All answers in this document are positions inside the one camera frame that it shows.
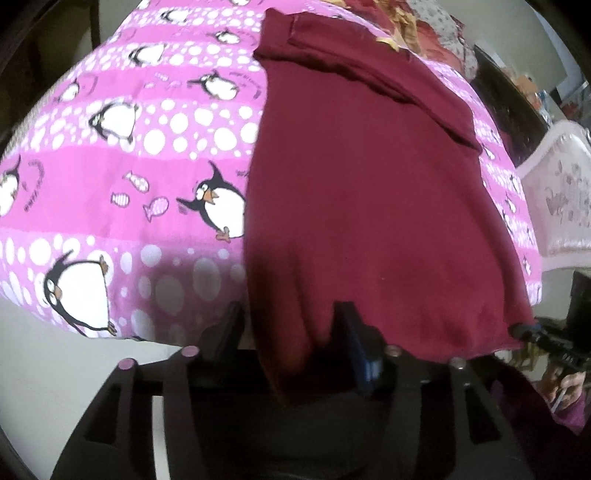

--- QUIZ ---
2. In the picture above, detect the pink penguin blanket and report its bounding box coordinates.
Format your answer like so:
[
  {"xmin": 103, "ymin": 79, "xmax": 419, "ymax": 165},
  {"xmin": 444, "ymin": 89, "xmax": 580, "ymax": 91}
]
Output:
[{"xmin": 0, "ymin": 0, "xmax": 543, "ymax": 344}]

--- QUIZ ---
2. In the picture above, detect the orange box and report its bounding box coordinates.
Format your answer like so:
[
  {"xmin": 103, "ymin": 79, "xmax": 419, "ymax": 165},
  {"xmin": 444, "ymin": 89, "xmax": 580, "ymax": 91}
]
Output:
[{"xmin": 512, "ymin": 69, "xmax": 542, "ymax": 108}]

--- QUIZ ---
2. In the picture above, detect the grey floral pillow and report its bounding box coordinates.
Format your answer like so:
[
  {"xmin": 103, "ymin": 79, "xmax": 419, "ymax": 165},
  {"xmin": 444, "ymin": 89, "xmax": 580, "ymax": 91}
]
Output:
[{"xmin": 411, "ymin": 0, "xmax": 478, "ymax": 77}]

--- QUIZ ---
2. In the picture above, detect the dark wooden nightstand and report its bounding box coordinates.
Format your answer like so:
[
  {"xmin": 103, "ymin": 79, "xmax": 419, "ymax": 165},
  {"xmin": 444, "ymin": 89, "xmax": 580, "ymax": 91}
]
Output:
[{"xmin": 471, "ymin": 44, "xmax": 559, "ymax": 169}]

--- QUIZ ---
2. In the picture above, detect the person's right hand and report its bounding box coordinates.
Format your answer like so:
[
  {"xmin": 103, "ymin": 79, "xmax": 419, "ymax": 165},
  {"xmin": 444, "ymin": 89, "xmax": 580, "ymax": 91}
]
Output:
[{"xmin": 540, "ymin": 364, "xmax": 588, "ymax": 412}]

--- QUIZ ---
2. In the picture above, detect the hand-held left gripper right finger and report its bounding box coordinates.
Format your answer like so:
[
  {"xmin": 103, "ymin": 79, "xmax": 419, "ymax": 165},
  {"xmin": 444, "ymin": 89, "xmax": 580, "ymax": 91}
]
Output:
[{"xmin": 333, "ymin": 300, "xmax": 541, "ymax": 480}]

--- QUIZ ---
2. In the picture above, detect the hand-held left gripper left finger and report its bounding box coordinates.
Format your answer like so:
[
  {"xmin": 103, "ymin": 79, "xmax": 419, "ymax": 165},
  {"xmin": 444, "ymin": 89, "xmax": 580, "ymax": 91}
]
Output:
[{"xmin": 51, "ymin": 300, "xmax": 245, "ymax": 480}]

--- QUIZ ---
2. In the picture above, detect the maroon sweater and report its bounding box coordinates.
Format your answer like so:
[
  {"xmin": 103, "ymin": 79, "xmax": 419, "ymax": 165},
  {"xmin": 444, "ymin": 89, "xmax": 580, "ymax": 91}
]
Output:
[{"xmin": 242, "ymin": 7, "xmax": 536, "ymax": 407}]

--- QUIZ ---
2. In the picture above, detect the white bed board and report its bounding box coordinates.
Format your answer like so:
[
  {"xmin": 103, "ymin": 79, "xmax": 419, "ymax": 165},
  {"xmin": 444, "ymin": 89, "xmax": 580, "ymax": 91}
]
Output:
[{"xmin": 515, "ymin": 121, "xmax": 591, "ymax": 273}]

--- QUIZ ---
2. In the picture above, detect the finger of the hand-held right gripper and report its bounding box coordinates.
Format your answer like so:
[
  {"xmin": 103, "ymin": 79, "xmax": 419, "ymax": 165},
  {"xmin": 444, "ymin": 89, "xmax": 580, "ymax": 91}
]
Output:
[{"xmin": 508, "ymin": 318, "xmax": 561, "ymax": 352}]

